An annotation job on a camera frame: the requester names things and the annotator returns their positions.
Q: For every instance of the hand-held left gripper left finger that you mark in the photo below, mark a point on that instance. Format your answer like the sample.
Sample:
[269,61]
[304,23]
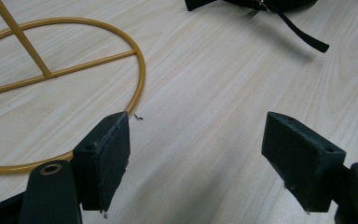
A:
[102,161]

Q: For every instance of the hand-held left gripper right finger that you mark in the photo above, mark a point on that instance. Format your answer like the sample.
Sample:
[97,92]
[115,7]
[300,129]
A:
[304,165]

